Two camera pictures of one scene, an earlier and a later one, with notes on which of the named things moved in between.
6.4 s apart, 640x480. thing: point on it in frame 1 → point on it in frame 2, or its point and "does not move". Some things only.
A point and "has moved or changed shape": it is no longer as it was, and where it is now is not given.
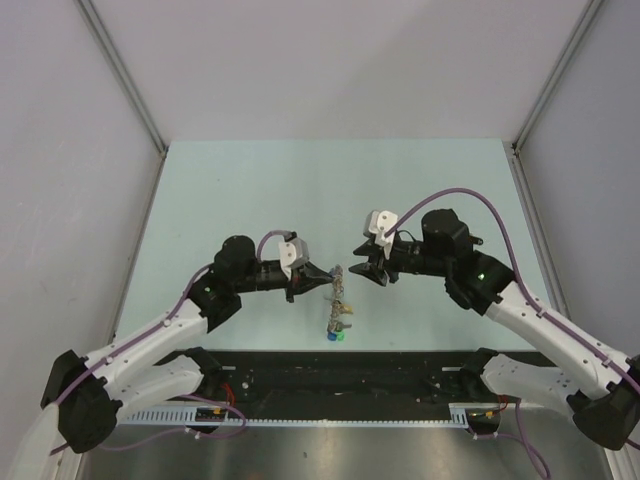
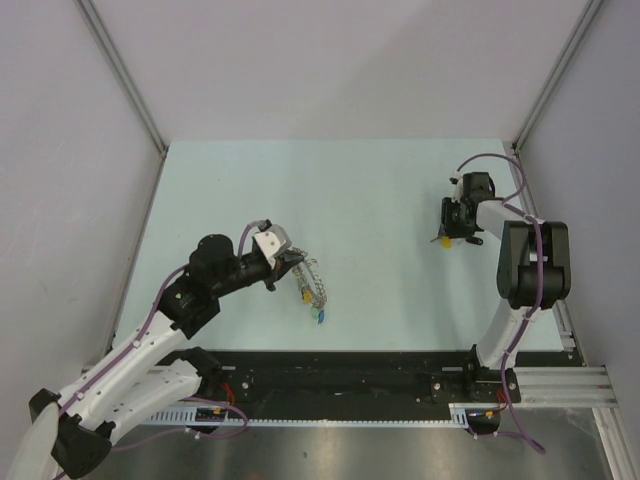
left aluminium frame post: x=127 y=82 does not move
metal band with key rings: x=338 y=295 has moved or changed shape
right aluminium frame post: x=593 y=8 does not move
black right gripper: x=379 y=262 → x=452 y=231
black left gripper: x=305 y=278 → x=282 y=263
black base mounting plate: x=342 y=378 does not move
